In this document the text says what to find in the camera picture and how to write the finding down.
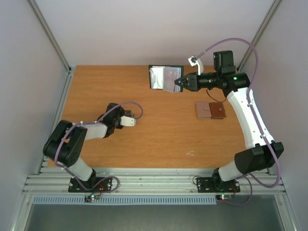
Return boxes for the brown leather card holder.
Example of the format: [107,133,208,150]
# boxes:
[209,102,226,119]

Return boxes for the purple cable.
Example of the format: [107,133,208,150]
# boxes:
[196,38,282,188]
[54,102,144,193]

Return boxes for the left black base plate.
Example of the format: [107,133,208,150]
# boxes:
[68,177,113,193]

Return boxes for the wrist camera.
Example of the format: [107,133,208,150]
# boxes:
[188,56,204,76]
[120,116,136,127]

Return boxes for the right circuit board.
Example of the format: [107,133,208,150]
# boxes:
[216,194,233,201]

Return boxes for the left circuit board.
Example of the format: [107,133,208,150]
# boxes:
[84,195,100,203]

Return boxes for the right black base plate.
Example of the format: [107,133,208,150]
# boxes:
[194,177,241,193]

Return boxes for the aluminium rail frame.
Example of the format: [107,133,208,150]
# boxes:
[23,167,287,195]

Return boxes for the black leather card holder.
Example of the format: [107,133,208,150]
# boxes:
[148,65,184,93]

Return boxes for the circuit board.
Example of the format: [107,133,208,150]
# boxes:
[216,194,233,201]
[84,195,100,203]

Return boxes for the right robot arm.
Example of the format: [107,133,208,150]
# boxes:
[175,51,284,192]

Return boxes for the red credit card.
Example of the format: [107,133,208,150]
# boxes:
[163,69,178,92]

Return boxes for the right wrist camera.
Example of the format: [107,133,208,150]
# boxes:
[188,56,204,76]

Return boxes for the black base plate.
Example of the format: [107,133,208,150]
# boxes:
[194,177,241,193]
[68,177,113,193]

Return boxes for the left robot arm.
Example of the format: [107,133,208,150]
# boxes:
[43,103,136,192]

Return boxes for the grey slotted cable duct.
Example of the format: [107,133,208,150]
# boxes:
[32,195,217,205]

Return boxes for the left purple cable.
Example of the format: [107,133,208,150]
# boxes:
[54,102,144,193]

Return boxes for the beige leather card holder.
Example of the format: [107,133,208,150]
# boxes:
[195,101,211,118]

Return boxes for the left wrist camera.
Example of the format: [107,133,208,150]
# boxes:
[120,116,136,127]

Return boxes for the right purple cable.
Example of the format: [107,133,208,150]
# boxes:
[196,38,282,188]

